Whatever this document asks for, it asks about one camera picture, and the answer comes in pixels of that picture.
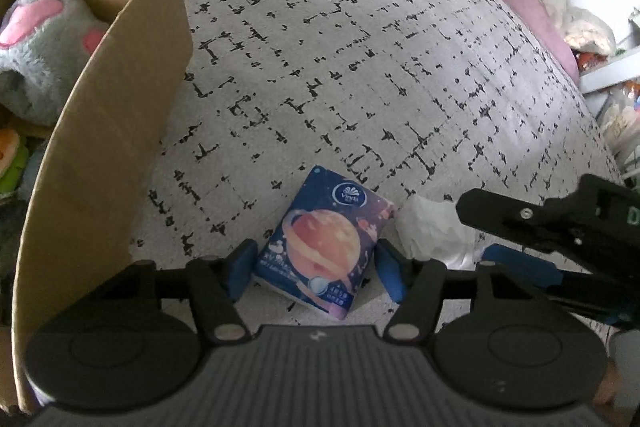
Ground hamburger plush toy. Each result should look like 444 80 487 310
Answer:
0 128 29 197

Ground pink pillow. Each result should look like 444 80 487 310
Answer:
502 0 579 83

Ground brown cardboard box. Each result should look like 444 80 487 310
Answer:
1 0 193 412

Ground blue tissue pack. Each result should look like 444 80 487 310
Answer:
254 166 395 320

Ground white cloth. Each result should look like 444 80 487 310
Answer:
395 195 476 270

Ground grey patterned bed cover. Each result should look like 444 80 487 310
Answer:
129 0 620 269

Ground grey cat paw plush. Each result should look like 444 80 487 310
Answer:
1 0 108 127

